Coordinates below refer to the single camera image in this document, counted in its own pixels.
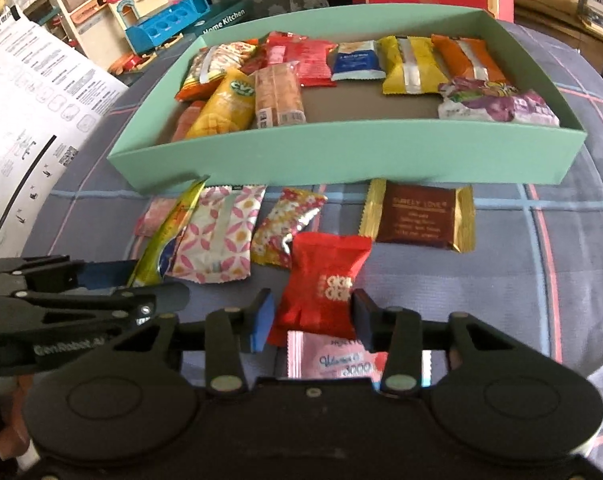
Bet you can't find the yellow mango snack packet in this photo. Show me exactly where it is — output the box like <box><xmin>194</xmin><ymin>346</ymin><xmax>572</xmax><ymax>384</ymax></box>
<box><xmin>184</xmin><ymin>67</ymin><xmax>257</xmax><ymax>138</ymax></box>

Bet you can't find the red yellow floral packet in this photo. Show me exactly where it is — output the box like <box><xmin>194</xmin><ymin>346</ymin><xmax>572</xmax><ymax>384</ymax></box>
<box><xmin>250</xmin><ymin>187</ymin><xmax>328</xmax><ymax>268</ymax></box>

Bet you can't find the pink white sachet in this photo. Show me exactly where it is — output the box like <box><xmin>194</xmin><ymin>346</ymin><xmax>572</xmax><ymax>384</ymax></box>
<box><xmin>286</xmin><ymin>330</ymin><xmax>432</xmax><ymax>387</ymax></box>

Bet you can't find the orange silver-seamed snack packet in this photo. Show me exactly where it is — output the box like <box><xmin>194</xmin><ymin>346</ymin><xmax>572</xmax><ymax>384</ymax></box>
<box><xmin>430</xmin><ymin>34</ymin><xmax>507</xmax><ymax>86</ymax></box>

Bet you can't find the pink white patterned packet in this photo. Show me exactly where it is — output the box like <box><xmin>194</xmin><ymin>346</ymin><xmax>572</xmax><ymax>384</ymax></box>
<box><xmin>166</xmin><ymin>185</ymin><xmax>267</xmax><ymax>283</ymax></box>

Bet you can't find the plain red snack packet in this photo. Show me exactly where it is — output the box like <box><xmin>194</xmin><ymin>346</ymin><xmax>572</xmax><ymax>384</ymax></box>
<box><xmin>273</xmin><ymin>231</ymin><xmax>373</xmax><ymax>341</ymax></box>

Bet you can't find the wooden cabinet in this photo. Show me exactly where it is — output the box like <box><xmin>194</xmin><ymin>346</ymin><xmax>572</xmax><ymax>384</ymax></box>
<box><xmin>514</xmin><ymin>5</ymin><xmax>603</xmax><ymax>77</ymax></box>

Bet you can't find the orange red snack packet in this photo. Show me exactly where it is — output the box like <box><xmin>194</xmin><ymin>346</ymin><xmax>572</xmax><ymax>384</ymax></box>
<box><xmin>176</xmin><ymin>42</ymin><xmax>258</xmax><ymax>102</ymax></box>

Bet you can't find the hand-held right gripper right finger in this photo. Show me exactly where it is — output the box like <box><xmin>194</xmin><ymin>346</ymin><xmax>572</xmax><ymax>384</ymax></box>
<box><xmin>351</xmin><ymin>290</ymin><xmax>525</xmax><ymax>395</ymax></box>

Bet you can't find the clear-wrapped biscuit packet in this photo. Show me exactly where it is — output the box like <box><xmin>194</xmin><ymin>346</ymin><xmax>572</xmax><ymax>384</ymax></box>
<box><xmin>254</xmin><ymin>61</ymin><xmax>307</xmax><ymax>128</ymax></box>

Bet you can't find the green cardboard box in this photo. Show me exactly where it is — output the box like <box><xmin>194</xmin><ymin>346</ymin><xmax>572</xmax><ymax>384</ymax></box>
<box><xmin>106</xmin><ymin>2</ymin><xmax>588</xmax><ymax>196</ymax></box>

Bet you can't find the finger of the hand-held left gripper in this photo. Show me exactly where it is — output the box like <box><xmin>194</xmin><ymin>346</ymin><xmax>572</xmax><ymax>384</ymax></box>
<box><xmin>0</xmin><ymin>255</ymin><xmax>142</xmax><ymax>293</ymax></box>
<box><xmin>0</xmin><ymin>281</ymin><xmax>191</xmax><ymax>338</ymax></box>

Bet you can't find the orange pink snack packet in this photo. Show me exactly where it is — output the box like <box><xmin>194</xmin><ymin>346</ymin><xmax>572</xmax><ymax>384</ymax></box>
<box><xmin>170</xmin><ymin>101</ymin><xmax>207</xmax><ymax>142</ymax></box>

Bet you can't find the yellow wavy-striped snack packet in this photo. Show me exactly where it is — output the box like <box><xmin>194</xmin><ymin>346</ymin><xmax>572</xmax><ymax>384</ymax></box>
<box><xmin>381</xmin><ymin>35</ymin><xmax>455</xmax><ymax>96</ymax></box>

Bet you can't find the red printed snack packet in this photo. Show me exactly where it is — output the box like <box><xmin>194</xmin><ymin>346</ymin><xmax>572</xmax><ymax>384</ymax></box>
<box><xmin>264</xmin><ymin>31</ymin><xmax>338</xmax><ymax>88</ymax></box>

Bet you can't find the teal toy carton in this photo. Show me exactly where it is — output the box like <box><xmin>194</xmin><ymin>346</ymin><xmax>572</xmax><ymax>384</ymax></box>
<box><xmin>182</xmin><ymin>0</ymin><xmax>255</xmax><ymax>41</ymax></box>

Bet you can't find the brown gold snack packet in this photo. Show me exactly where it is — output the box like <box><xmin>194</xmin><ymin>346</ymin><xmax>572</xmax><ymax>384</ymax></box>
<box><xmin>359</xmin><ymin>178</ymin><xmax>476</xmax><ymax>253</ymax></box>

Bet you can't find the small pink snack packet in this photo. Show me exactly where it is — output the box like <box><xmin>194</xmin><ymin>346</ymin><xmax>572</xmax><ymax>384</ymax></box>
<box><xmin>134</xmin><ymin>197</ymin><xmax>180</xmax><ymax>237</ymax></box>

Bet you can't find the purple white snack packet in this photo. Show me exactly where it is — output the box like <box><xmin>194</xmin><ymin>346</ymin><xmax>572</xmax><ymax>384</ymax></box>
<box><xmin>437</xmin><ymin>77</ymin><xmax>561</xmax><ymax>127</ymax></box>

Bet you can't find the white printed instruction sheet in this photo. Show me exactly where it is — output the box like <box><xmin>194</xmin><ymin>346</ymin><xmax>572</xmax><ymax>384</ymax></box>
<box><xmin>0</xmin><ymin>5</ymin><xmax>132</xmax><ymax>261</ymax></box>

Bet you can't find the plaid blue blanket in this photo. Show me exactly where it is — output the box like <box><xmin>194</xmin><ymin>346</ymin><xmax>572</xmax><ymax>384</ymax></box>
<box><xmin>19</xmin><ymin>20</ymin><xmax>603</xmax><ymax>480</ymax></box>

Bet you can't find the blue white snack packet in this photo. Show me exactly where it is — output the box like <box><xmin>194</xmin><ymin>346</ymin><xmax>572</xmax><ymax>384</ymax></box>
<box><xmin>330</xmin><ymin>40</ymin><xmax>386</xmax><ymax>82</ymax></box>

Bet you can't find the person's left hand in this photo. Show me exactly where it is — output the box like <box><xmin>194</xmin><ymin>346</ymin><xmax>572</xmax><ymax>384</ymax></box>
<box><xmin>0</xmin><ymin>380</ymin><xmax>35</xmax><ymax>463</ymax></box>

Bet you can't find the blue toy tray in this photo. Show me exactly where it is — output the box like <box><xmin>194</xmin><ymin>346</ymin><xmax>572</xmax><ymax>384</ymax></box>
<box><xmin>126</xmin><ymin>0</ymin><xmax>213</xmax><ymax>56</ymax></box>

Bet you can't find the yellow green snack packet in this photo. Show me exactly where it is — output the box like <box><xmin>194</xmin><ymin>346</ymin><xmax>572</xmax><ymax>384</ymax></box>
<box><xmin>126</xmin><ymin>180</ymin><xmax>207</xmax><ymax>288</ymax></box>

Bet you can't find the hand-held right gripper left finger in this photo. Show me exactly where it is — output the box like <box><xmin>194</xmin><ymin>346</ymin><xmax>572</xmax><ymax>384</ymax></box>
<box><xmin>114</xmin><ymin>288</ymin><xmax>275</xmax><ymax>395</ymax></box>

